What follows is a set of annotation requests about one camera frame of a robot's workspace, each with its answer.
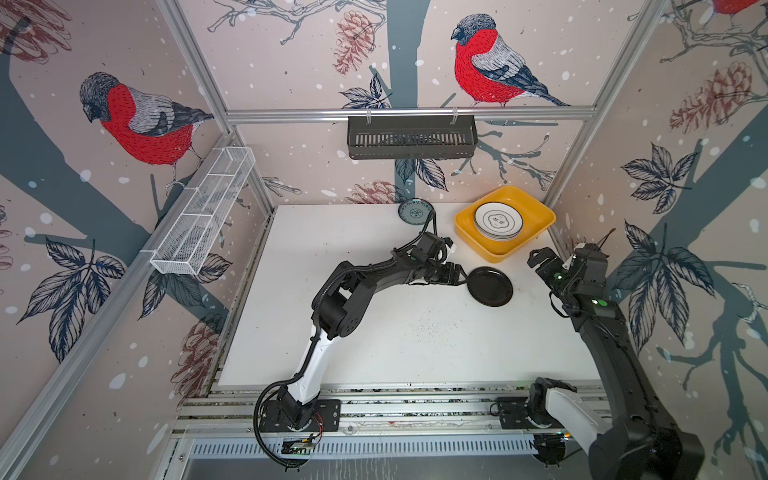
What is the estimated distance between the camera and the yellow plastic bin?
1.04 m

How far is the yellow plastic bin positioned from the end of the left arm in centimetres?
17

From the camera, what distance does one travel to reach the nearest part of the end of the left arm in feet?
2.64
